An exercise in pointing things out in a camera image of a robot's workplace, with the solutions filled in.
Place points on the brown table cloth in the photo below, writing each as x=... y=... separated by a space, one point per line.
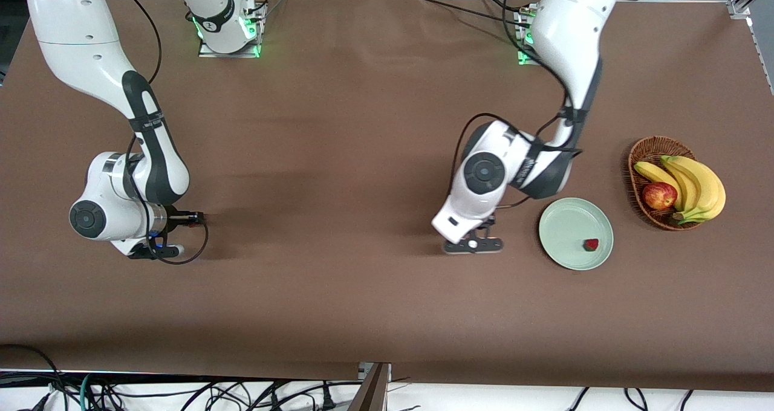
x=338 y=290

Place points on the red apple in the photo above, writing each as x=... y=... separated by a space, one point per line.
x=659 y=196

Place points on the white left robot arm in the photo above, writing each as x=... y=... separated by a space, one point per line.
x=568 y=30

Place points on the brown wicker basket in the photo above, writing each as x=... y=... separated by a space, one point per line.
x=635 y=190

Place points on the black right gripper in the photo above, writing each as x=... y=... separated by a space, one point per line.
x=179 y=219

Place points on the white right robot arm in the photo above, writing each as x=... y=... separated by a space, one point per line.
x=72 y=24

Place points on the brown post with bracket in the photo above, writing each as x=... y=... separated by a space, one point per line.
x=372 y=393

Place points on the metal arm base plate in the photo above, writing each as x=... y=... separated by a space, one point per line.
x=523 y=57
x=253 y=47

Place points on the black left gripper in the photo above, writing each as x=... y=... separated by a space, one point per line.
x=490 y=222

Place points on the small yellow banana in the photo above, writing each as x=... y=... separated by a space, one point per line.
x=653 y=172

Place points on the pale green round plate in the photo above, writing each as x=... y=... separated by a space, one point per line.
x=574 y=260

